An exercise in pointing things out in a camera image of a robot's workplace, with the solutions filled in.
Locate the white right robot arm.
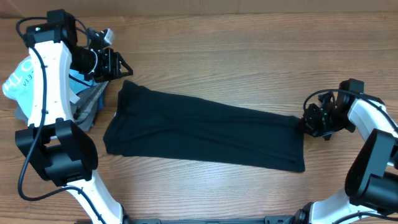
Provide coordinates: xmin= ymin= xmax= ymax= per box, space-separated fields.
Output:
xmin=288 ymin=78 xmax=397 ymax=224

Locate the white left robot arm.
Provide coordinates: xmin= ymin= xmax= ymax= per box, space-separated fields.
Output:
xmin=15 ymin=9 xmax=133 ymax=223

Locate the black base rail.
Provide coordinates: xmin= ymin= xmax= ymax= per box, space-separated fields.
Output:
xmin=122 ymin=215 xmax=309 ymax=224

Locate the light blue printed t-shirt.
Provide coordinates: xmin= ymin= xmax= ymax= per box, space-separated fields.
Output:
xmin=2 ymin=56 xmax=95 ymax=107

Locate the black t-shirt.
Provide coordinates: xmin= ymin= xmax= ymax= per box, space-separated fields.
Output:
xmin=103 ymin=81 xmax=305 ymax=172

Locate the grey folded garment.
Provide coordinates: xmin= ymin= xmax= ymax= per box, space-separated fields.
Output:
xmin=15 ymin=82 xmax=108 ymax=131

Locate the brown cardboard backboard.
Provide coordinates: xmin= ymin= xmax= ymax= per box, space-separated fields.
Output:
xmin=1 ymin=0 xmax=397 ymax=18

